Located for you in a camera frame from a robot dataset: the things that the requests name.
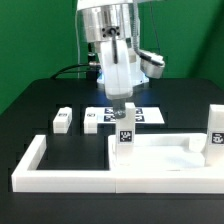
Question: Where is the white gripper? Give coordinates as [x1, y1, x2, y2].
[99, 36, 166, 120]

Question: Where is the white desk top tray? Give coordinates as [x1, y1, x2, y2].
[108, 133, 224, 194]

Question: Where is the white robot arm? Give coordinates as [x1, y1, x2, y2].
[77, 0, 165, 119]

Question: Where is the black cable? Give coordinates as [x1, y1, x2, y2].
[50, 63, 101, 80]

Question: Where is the white U-shaped frame fence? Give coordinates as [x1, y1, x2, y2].
[11, 135, 118, 193]

